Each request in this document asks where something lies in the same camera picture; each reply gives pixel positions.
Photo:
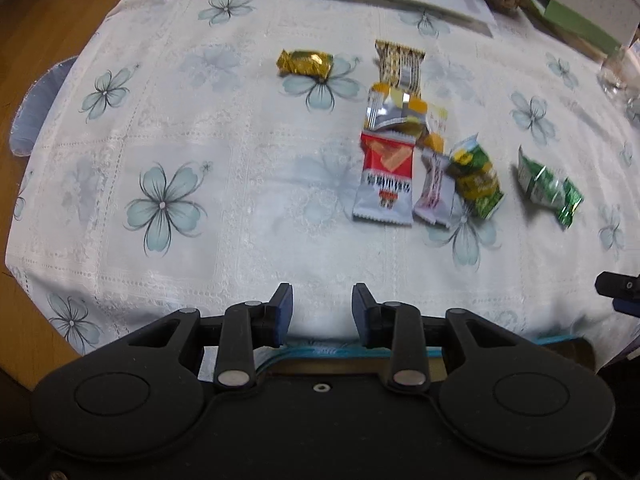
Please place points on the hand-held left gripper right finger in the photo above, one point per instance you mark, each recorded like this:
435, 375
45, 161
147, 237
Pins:
359, 310

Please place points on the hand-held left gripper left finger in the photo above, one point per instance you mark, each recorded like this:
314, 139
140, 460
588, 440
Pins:
286, 310

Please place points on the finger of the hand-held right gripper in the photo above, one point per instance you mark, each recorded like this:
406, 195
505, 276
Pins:
620, 286

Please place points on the white pink snack packet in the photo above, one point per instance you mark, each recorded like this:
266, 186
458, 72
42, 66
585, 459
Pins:
434, 190

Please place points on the silver orange snack packet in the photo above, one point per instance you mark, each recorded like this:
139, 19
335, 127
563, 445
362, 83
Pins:
395, 110

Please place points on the green foil snack packet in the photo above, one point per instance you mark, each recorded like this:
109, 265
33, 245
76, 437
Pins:
542, 185

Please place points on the red white snack packet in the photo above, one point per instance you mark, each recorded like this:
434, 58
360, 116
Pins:
382, 180

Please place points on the green yellow snack packet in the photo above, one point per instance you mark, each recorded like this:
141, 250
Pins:
475, 180

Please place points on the white floral tablecloth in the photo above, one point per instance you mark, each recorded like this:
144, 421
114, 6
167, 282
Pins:
225, 125

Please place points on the glass cup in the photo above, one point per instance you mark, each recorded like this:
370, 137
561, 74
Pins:
617, 72

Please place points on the gold wrapped candy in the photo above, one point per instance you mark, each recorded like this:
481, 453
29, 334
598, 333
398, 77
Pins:
305, 62

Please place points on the brown striped snack packet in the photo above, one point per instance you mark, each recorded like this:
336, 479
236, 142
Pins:
400, 65

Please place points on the green white box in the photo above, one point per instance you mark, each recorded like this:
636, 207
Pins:
585, 20

